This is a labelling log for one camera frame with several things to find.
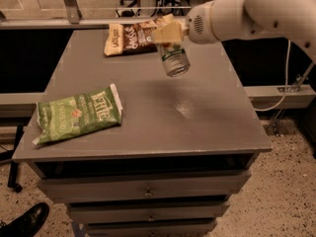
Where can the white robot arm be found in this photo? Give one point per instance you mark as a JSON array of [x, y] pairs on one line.
[[220, 20]]

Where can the middle grey drawer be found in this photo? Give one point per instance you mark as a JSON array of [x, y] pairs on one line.
[[148, 212]]

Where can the grey drawer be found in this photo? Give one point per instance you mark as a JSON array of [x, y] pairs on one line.
[[151, 229], [148, 212], [173, 185]]

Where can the black stand with caster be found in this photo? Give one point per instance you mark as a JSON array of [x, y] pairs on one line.
[[7, 155]]

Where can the black leather shoe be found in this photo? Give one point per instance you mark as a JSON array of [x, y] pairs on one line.
[[28, 224]]

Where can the top grey drawer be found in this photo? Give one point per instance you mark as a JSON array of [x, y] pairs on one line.
[[173, 185]]

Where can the brown and cream snack bag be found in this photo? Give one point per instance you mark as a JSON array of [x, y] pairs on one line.
[[128, 39]]

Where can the green Kettle chips bag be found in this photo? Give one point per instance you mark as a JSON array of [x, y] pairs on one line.
[[78, 115]]

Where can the black office chair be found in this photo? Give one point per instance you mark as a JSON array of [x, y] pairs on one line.
[[127, 9]]

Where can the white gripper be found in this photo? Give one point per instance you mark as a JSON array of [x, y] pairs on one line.
[[197, 25]]

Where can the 7up soda can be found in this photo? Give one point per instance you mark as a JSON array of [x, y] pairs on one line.
[[174, 58]]

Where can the bottom grey drawer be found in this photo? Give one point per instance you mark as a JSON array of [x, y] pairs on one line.
[[151, 229]]

